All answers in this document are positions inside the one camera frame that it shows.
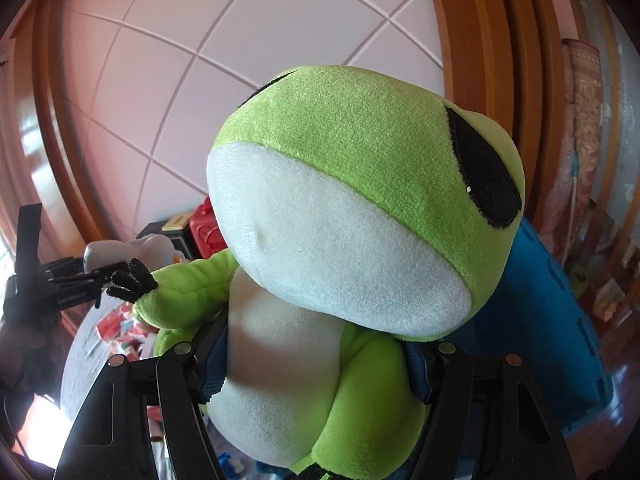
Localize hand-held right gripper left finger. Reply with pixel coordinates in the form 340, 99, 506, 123
54, 310, 231, 480

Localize wooden door frame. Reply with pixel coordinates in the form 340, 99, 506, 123
0, 0, 576, 261

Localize floral tablecloth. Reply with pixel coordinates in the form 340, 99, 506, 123
60, 305, 166, 421

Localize red plastic box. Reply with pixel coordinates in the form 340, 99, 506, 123
187, 196, 228, 261

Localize blue plastic crate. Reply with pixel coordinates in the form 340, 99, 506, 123
500, 216, 615, 433

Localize green frog plush toy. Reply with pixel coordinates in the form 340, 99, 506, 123
135, 64, 527, 480

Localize grey plush toy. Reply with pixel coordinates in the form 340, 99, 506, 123
82, 234, 177, 275

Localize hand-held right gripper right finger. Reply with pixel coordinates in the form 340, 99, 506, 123
400, 340, 556, 480

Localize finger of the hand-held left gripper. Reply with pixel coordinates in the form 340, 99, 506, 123
45, 259, 132, 287

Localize black box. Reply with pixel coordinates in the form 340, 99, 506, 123
136, 214, 193, 256

